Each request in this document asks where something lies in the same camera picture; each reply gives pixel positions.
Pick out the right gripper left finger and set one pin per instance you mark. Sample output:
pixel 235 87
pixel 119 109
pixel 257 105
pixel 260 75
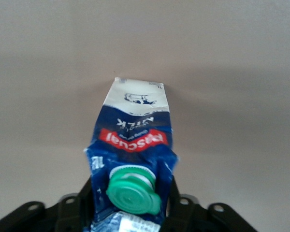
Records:
pixel 62 215

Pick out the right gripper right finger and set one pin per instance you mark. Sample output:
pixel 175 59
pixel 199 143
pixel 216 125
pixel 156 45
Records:
pixel 195 217

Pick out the blue white milk carton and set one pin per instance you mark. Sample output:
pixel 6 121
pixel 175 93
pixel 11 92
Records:
pixel 133 149

